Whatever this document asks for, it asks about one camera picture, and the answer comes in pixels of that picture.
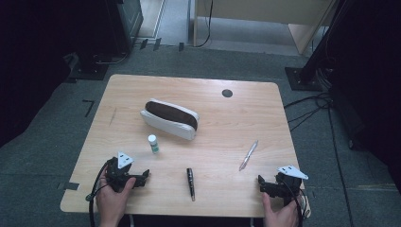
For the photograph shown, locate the silver pen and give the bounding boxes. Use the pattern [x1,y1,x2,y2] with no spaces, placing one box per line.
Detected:
[238,139,259,172]

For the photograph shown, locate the black cabinet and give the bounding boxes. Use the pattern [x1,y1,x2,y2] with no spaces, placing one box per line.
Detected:
[105,0,145,56]

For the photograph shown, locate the black pen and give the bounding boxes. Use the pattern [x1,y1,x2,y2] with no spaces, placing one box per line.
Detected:
[186,167,197,202]

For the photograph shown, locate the black hanging cable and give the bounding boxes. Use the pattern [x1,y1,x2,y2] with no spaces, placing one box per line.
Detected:
[194,0,214,49]

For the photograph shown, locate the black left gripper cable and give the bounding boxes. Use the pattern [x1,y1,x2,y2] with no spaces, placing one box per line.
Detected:
[85,161,112,227]

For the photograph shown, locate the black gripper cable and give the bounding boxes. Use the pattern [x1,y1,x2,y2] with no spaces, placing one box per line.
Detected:
[85,161,112,227]
[277,176,312,227]

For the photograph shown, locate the small white bottle green label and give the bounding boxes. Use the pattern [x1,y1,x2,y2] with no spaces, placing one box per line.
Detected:
[148,134,161,155]

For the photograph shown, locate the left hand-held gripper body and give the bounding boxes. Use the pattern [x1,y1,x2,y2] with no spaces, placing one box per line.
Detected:
[105,151,142,194]

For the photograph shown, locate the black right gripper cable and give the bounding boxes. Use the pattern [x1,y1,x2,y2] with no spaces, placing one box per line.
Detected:
[277,176,312,227]

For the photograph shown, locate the black angled floor tape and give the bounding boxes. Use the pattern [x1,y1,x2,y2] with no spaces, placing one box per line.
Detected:
[81,98,96,118]

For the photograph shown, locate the black stand with base plate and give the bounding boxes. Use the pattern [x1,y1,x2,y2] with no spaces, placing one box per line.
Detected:
[285,0,348,93]

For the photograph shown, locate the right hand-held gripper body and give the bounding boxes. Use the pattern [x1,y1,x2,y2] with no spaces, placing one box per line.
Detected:
[266,165,309,208]

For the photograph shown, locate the dark stand base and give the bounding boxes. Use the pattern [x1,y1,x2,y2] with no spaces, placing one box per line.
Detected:
[62,51,111,81]

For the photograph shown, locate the dark floor tape strip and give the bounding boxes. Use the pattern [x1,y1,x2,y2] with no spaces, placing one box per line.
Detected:
[57,182,80,191]

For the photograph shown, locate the person's right hand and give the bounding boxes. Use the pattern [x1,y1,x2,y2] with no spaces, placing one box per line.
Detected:
[261,192,301,227]

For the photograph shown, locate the black floor cables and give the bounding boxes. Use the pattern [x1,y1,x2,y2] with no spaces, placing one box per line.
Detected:
[283,67,357,227]

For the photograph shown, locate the white pencil case brown lining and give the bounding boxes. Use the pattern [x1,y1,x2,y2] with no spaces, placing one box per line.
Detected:
[139,97,201,141]

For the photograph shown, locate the person's left hand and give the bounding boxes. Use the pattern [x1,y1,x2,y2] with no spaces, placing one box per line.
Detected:
[96,176,137,227]

